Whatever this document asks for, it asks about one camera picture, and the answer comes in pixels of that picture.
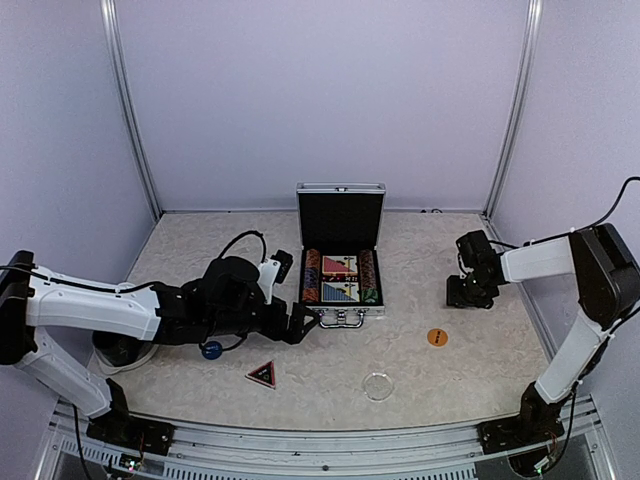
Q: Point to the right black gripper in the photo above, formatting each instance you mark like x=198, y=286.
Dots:
x=453, y=297

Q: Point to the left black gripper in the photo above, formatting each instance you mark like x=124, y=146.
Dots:
x=298, y=332

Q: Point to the blue playing card deck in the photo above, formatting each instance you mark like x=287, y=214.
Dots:
x=340, y=292

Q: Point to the orange big blind button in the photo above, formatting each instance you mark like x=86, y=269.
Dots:
x=437, y=337

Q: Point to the red playing card deck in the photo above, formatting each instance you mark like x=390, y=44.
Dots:
x=339, y=266

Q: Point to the red triangular dealer button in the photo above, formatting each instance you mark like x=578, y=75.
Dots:
x=264, y=375

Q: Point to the green poker chip stack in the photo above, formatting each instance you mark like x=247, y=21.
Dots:
x=370, y=296

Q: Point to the aluminium poker case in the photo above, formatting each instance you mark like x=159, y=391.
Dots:
x=341, y=220

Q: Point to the blue small blind button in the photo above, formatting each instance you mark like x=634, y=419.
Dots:
x=211, y=350

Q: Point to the clear round dealer puck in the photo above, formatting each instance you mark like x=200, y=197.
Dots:
x=377, y=386

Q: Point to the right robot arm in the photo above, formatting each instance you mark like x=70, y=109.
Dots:
x=494, y=353

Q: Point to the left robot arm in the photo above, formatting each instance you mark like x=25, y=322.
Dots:
x=232, y=297

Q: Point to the left chip row in case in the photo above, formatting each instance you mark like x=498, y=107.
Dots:
x=311, y=281

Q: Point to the chip row in case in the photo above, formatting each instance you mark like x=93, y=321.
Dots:
x=367, y=270
x=311, y=281

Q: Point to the right chip row in case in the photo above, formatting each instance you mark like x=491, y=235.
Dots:
x=367, y=270

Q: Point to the clear round tray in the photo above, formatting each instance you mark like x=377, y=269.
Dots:
x=117, y=353

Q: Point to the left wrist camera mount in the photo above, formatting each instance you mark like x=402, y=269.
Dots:
x=272, y=271

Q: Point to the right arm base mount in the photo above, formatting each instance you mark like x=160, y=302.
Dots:
x=535, y=422

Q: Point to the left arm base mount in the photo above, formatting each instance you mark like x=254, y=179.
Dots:
x=119, y=427

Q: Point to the front aluminium frame rail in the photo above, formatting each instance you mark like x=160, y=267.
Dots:
x=205, y=451

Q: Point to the right rear aluminium post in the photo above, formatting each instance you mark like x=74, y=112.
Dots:
x=517, y=108

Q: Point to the aluminium post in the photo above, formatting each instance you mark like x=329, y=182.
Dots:
x=117, y=57
x=517, y=108

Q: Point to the left rear aluminium post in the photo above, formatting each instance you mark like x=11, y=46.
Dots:
x=117, y=57

